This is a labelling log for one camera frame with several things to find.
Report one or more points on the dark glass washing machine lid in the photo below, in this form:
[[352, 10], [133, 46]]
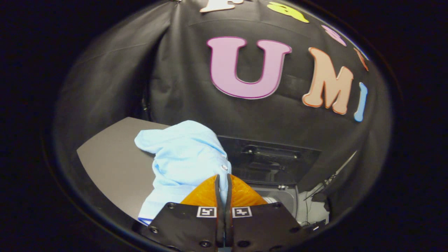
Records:
[[269, 164]]

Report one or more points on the thin light stand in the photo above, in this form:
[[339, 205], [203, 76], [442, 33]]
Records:
[[332, 176]]

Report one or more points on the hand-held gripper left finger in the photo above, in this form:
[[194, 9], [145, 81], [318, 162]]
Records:
[[196, 227]]

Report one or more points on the dark brown and beige cabinet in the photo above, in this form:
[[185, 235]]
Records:
[[115, 164]]

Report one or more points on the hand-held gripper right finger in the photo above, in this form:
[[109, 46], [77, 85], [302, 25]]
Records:
[[259, 227]]

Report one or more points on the black backdrop cloth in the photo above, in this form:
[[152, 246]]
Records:
[[196, 105]]

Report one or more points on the light blue shirt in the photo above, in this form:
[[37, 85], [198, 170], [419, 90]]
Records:
[[182, 157]]

